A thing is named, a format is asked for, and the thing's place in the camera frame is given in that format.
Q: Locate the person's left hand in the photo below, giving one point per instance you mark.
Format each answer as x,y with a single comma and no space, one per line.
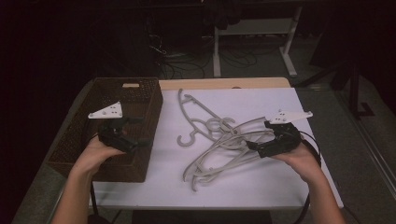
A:
90,158

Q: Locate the black metal stand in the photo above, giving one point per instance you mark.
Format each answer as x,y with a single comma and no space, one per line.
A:
355,90

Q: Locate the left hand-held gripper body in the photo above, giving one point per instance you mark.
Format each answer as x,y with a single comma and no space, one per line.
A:
115,137

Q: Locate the white desk frame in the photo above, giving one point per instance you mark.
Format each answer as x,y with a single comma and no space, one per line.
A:
255,26

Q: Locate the person's right hand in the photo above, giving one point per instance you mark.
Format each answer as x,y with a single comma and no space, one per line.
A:
303,161

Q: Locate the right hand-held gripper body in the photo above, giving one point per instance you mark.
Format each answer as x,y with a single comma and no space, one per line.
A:
285,137

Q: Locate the brown wicker basket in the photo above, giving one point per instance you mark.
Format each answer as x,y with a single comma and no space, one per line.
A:
124,169

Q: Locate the grey plastic clothes hanger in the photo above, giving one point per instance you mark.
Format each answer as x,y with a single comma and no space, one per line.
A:
205,179
225,140
218,161
181,102

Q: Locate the white table mat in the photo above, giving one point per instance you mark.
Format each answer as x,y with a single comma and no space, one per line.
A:
264,186

